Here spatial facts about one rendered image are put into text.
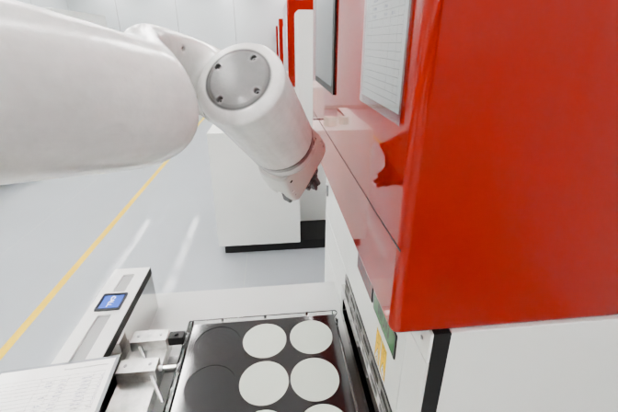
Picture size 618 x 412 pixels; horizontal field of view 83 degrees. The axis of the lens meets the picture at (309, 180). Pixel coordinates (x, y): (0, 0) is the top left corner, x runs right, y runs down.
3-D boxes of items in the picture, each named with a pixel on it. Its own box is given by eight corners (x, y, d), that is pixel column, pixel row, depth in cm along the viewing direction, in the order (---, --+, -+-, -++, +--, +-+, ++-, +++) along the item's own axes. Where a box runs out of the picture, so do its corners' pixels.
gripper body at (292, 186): (279, 101, 47) (298, 134, 57) (240, 166, 45) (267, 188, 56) (327, 121, 45) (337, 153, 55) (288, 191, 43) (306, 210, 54)
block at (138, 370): (161, 366, 77) (159, 356, 76) (156, 380, 73) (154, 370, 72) (123, 369, 76) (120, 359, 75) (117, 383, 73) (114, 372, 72)
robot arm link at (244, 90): (228, 143, 44) (283, 183, 41) (167, 88, 32) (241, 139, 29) (268, 92, 45) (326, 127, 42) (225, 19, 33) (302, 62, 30)
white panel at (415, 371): (331, 247, 132) (334, 144, 117) (414, 523, 56) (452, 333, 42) (323, 247, 131) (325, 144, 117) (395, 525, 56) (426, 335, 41)
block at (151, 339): (171, 337, 84) (169, 327, 83) (167, 349, 81) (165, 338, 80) (136, 340, 83) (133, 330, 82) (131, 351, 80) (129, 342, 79)
